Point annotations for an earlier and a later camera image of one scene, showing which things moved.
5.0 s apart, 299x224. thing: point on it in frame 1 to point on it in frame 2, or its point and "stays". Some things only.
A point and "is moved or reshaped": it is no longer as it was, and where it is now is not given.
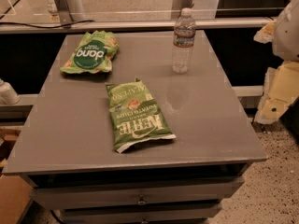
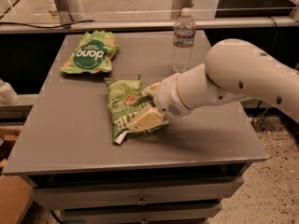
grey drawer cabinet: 64,143 stays
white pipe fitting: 8,96 stays
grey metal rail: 130,25 stays
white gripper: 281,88 to 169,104
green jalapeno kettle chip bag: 135,118 is moved or reshaped
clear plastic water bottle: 183,42 stays
